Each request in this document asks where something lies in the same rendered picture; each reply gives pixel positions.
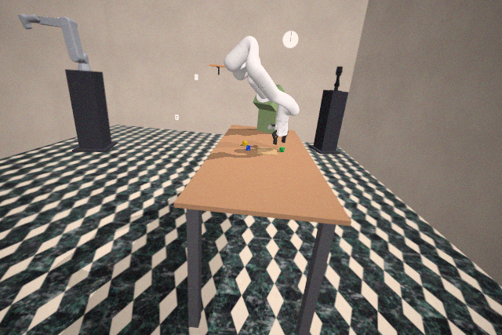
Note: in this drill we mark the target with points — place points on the tan mat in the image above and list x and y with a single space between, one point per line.
267 151

